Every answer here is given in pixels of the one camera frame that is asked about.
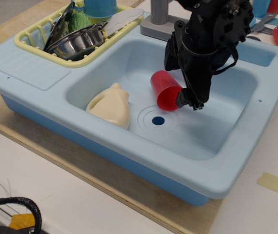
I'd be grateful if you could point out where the light blue toy sink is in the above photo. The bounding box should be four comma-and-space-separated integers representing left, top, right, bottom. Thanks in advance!
0, 25, 278, 205

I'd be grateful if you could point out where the beige masking tape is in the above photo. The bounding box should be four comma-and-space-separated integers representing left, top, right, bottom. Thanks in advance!
257, 172, 278, 193

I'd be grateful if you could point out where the grey toy faucet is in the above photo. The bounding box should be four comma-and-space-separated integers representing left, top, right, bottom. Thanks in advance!
140, 0, 191, 41

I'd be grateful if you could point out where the steel pot lid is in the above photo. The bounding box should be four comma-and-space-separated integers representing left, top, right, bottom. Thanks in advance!
43, 1, 75, 52

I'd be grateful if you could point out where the teal cup in rack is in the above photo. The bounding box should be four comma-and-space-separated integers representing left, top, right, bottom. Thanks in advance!
74, 0, 118, 18

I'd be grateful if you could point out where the teal tumbler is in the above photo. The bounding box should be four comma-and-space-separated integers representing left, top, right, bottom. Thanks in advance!
252, 0, 271, 18

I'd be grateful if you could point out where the stainless steel pot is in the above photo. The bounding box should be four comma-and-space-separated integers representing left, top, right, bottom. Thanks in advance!
45, 21, 108, 61

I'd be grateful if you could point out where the green toy vegetable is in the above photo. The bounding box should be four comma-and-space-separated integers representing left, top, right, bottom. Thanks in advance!
68, 12, 92, 33

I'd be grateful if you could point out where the black braided cable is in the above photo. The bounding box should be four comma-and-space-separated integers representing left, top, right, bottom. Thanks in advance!
0, 196, 42, 234

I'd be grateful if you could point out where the cream toy detergent bottle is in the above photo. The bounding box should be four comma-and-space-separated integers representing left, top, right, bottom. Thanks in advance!
86, 83, 130, 129

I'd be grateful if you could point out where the orange tape piece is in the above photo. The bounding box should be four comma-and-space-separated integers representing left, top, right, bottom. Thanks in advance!
8, 214, 35, 230

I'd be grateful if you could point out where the red plastic cup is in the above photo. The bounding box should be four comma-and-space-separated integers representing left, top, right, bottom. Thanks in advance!
150, 70, 182, 112

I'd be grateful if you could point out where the yellow dish rack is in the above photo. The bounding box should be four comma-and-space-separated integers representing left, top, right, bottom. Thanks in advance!
14, 6, 143, 68

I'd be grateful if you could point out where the red tumbler background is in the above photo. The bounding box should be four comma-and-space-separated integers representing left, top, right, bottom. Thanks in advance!
267, 0, 278, 15

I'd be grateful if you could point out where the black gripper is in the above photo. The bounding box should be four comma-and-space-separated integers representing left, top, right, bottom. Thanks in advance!
164, 0, 254, 111

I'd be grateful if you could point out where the plywood board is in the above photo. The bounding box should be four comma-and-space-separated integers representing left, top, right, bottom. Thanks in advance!
0, 0, 224, 234

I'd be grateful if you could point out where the grey toy knife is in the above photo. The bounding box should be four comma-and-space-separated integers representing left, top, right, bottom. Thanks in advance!
104, 8, 144, 38

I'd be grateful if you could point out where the grey toy fork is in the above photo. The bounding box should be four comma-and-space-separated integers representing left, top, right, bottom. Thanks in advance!
250, 13, 277, 35

